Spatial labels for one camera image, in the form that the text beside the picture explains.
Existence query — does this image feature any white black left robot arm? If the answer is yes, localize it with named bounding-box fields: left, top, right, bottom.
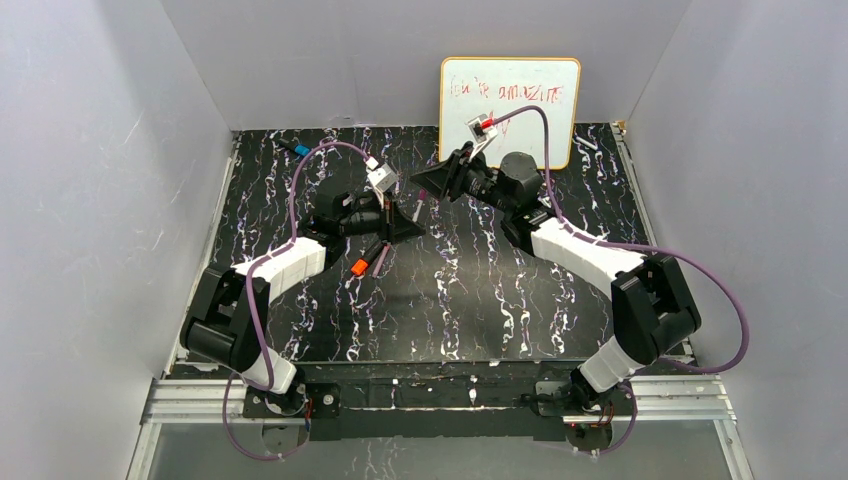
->
left=179, top=191, right=425, bottom=395

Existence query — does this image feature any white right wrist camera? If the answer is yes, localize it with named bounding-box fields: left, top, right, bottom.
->
left=466, top=114, right=498, bottom=159

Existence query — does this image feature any white green pen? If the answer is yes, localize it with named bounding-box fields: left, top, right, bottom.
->
left=412, top=199, right=424, bottom=223

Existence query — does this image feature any small white pen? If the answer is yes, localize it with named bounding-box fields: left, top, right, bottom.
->
left=574, top=136, right=599, bottom=151

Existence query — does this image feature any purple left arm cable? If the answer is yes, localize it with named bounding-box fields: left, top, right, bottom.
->
left=220, top=140, right=372, bottom=463

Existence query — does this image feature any black orange highlighter pen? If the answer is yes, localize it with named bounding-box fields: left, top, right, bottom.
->
left=350, top=240, right=388, bottom=277

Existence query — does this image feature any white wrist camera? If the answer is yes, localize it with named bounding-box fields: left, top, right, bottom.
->
left=466, top=114, right=498, bottom=159
left=365, top=157, right=399, bottom=202

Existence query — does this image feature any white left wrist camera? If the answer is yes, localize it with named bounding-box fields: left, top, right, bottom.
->
left=365, top=157, right=399, bottom=202

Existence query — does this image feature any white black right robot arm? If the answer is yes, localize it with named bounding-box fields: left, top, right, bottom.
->
left=410, top=148, right=702, bottom=409

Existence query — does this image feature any blue black marker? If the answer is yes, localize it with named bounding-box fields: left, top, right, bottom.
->
left=278, top=139, right=311, bottom=157

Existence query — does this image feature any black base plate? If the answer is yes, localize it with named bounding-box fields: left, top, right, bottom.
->
left=243, top=360, right=635, bottom=449

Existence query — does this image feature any pink white pen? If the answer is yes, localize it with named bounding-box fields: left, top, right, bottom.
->
left=372, top=244, right=391, bottom=278

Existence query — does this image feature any orange framed whiteboard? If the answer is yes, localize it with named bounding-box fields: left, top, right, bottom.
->
left=439, top=57, right=581, bottom=170

